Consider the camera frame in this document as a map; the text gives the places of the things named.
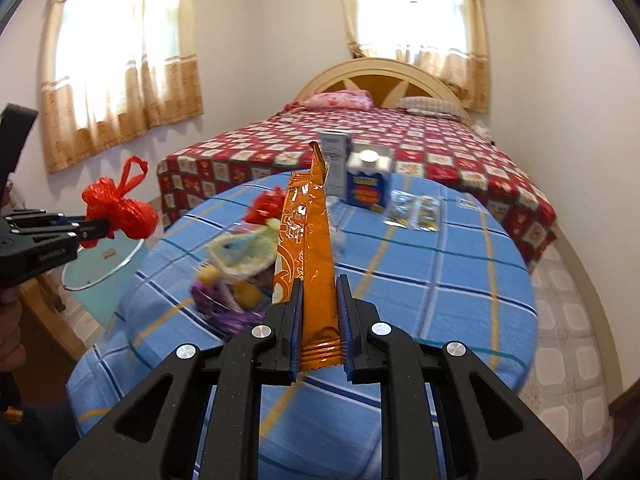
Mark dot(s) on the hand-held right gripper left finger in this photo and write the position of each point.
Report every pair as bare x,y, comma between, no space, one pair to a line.
294,335

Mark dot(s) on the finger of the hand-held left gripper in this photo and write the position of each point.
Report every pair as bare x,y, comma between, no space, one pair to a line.
45,217
75,232

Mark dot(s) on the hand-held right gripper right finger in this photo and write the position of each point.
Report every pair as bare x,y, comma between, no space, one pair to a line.
346,332

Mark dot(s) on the red plastic bag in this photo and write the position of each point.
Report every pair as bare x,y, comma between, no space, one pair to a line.
130,215

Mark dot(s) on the orange snack wrapper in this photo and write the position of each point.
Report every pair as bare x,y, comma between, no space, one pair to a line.
315,270

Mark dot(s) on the person's left hand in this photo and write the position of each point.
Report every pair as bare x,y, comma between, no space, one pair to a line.
11,340

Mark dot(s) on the brown wooden furniture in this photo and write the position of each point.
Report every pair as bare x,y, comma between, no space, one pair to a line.
50,320

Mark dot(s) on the purple wrapper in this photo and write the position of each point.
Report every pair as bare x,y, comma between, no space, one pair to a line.
220,310

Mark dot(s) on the blue checked tablecloth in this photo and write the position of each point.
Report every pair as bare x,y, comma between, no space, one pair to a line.
425,285

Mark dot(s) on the small clear plastic wrap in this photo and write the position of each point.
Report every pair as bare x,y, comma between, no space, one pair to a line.
339,235

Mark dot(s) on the red crumpled wrapper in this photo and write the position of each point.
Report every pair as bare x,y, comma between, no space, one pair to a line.
262,207

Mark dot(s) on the clear sachet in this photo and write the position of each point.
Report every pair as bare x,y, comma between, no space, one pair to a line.
400,208
426,212

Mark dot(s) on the blue and white carton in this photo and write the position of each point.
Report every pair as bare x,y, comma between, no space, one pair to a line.
367,185

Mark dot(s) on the beige patterned curtain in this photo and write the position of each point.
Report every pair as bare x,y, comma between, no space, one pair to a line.
470,60
120,60

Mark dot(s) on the person's dark clothing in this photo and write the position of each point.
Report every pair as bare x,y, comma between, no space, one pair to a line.
35,435

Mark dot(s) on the small clear packet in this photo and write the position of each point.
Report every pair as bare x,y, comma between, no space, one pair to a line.
470,203

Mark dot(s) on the grey cardboard box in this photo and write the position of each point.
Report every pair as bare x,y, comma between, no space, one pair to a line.
334,150

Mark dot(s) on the red patchwork bedspread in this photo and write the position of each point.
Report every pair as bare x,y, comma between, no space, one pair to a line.
440,150

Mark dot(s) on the pink pillow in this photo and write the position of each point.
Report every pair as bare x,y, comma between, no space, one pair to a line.
340,100

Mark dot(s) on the striped pillow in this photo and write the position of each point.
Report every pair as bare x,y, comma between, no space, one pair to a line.
430,106

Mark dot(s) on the cream wooden headboard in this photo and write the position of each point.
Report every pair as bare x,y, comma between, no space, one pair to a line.
380,80

